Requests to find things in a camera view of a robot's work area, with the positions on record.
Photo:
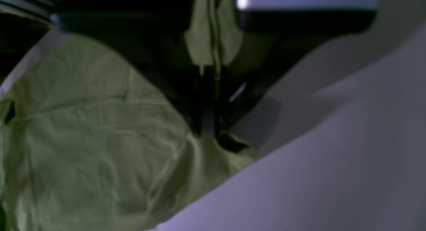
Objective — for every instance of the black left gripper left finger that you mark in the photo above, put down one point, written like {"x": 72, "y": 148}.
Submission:
{"x": 149, "y": 34}

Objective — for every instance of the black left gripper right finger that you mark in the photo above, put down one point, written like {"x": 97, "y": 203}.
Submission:
{"x": 277, "y": 35}

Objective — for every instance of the green T-shirt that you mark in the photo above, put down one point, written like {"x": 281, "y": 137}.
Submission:
{"x": 88, "y": 144}

